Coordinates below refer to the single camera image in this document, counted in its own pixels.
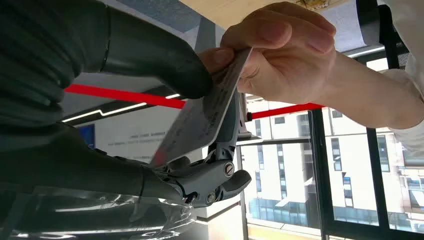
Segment person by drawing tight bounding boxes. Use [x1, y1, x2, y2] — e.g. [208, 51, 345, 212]
[377, 0, 424, 158]

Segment red barrier belt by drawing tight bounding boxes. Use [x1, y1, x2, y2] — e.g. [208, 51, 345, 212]
[63, 83, 325, 121]

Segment ceiling light strip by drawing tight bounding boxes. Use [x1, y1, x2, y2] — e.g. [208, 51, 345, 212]
[61, 93, 181, 123]
[346, 45, 387, 60]

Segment black office chair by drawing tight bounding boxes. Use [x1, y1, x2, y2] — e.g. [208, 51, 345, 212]
[356, 0, 412, 70]

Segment white wall notice board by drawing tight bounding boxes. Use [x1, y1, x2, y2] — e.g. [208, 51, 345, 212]
[94, 105, 206, 165]

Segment blue wall sign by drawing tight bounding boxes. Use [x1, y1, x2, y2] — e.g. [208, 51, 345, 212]
[78, 124, 96, 149]

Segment black window frame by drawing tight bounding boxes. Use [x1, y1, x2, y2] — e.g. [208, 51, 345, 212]
[308, 49, 424, 240]

